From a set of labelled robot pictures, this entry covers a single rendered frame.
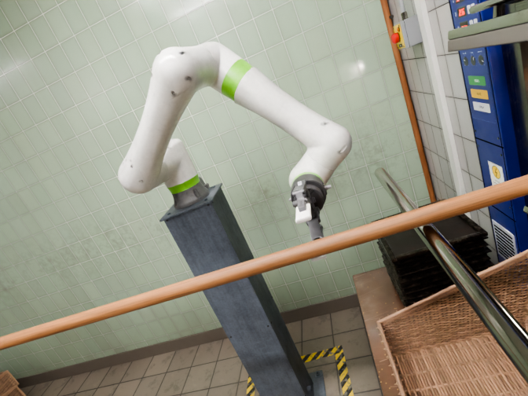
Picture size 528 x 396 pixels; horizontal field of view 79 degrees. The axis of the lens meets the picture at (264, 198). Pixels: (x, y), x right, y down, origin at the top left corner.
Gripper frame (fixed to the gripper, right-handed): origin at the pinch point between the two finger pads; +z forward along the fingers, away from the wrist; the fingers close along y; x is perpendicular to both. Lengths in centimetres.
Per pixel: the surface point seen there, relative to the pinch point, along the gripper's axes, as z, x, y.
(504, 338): 30.3, -18.6, 2.2
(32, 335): 7, 66, 0
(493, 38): -8.2, -41.1, -21.6
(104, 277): -118, 164, 44
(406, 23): -82, -51, -30
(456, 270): 18.9, -18.9, 2.0
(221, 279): 7.5, 18.2, -0.1
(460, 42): -21, -41, -22
